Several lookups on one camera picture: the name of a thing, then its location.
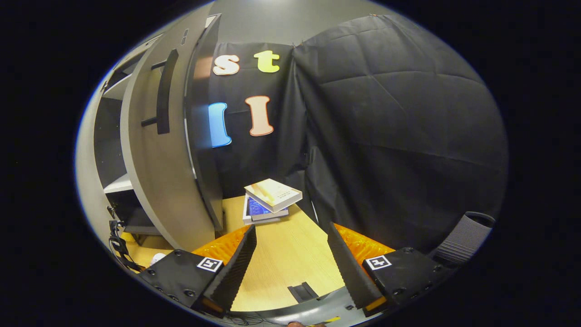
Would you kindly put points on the black backdrop cloth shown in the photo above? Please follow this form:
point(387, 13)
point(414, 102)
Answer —
point(386, 136)

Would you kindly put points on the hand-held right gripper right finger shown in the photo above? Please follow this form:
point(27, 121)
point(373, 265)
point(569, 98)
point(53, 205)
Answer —
point(349, 272)

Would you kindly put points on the black table clamp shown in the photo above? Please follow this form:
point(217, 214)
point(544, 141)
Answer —
point(303, 291)

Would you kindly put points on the grey cabinet door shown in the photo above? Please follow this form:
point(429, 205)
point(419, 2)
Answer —
point(154, 181)
point(91, 190)

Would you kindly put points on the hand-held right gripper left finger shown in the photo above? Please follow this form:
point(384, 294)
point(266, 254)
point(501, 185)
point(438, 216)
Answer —
point(236, 272)

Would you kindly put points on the ribbed dark cylinder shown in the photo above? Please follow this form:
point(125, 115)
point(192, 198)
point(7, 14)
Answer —
point(463, 238)

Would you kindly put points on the grey shoe cabinet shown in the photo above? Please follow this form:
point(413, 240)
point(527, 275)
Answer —
point(202, 136)

